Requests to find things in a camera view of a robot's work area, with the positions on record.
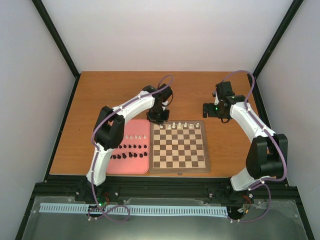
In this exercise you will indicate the wooden chess board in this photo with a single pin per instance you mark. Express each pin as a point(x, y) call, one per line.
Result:
point(179, 150)

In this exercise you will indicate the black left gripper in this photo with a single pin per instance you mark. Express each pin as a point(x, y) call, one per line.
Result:
point(159, 122)

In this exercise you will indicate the light blue cable duct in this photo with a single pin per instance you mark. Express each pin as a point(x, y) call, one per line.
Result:
point(136, 210)

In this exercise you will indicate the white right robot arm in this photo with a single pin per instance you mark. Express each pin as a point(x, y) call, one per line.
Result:
point(267, 156)

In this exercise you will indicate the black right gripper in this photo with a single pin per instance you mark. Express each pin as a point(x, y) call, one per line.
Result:
point(211, 112)

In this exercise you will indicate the pink plastic tray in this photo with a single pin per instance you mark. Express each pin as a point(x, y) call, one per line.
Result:
point(132, 165)

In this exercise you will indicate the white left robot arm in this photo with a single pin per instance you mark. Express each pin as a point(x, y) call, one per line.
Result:
point(109, 129)

